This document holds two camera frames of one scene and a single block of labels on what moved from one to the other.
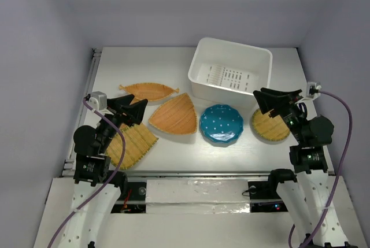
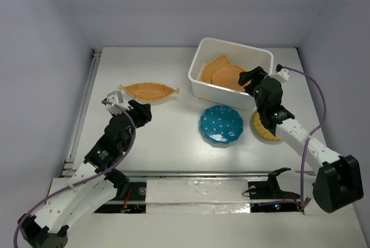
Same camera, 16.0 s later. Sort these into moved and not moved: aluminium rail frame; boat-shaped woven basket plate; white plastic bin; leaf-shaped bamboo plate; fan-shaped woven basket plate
Moved: leaf-shaped bamboo plate; fan-shaped woven basket plate
Not moved: aluminium rail frame; white plastic bin; boat-shaped woven basket plate
